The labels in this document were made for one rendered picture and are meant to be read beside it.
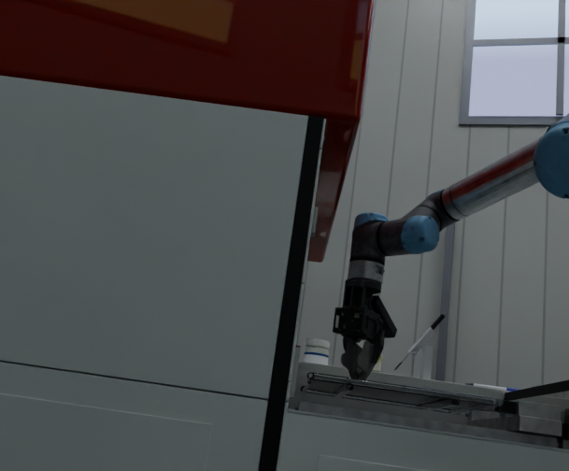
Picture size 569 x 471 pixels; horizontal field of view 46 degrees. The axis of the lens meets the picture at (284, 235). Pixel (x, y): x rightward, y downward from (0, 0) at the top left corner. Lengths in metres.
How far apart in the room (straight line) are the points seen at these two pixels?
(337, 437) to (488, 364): 2.40
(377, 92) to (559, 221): 1.23
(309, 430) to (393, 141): 2.87
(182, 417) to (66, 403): 0.15
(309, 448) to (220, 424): 0.24
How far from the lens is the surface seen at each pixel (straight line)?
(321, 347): 1.94
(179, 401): 0.88
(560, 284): 3.53
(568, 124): 1.17
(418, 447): 1.09
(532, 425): 1.39
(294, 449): 1.07
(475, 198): 1.42
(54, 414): 0.91
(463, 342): 3.44
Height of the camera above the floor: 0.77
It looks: 17 degrees up
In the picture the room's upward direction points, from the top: 8 degrees clockwise
